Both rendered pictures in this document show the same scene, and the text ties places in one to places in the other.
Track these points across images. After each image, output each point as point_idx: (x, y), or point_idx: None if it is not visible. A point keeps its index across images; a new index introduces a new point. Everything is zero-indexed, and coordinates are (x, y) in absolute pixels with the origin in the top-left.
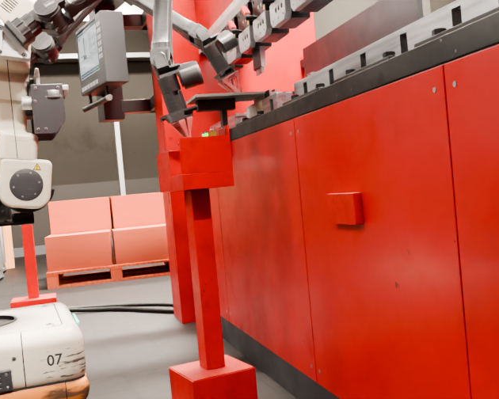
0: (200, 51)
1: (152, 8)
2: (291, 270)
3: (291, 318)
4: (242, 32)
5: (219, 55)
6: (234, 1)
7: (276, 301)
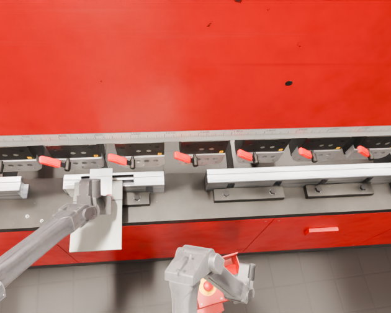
0: None
1: (32, 261)
2: (228, 243)
3: (217, 249)
4: (74, 159)
5: (101, 204)
6: (31, 136)
7: None
